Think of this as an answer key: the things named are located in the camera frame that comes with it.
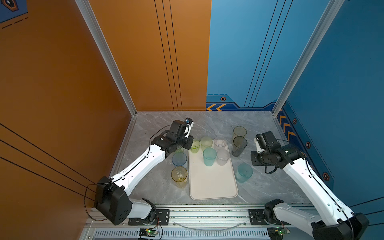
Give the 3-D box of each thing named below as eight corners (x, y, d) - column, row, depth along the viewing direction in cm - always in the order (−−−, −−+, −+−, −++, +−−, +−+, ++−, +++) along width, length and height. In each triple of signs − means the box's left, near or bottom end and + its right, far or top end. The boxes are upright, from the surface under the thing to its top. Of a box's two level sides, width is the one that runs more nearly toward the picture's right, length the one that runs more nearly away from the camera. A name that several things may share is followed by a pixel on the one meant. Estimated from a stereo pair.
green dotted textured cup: (200, 151, 99) (201, 143, 92) (200, 144, 103) (200, 136, 95) (211, 151, 99) (212, 143, 92) (211, 144, 102) (212, 136, 95)
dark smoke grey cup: (230, 155, 96) (234, 145, 86) (232, 145, 101) (235, 134, 91) (242, 158, 95) (247, 147, 85) (242, 148, 100) (247, 137, 90)
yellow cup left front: (173, 189, 83) (170, 181, 73) (175, 175, 88) (172, 166, 78) (187, 189, 83) (186, 181, 73) (188, 175, 88) (187, 166, 78)
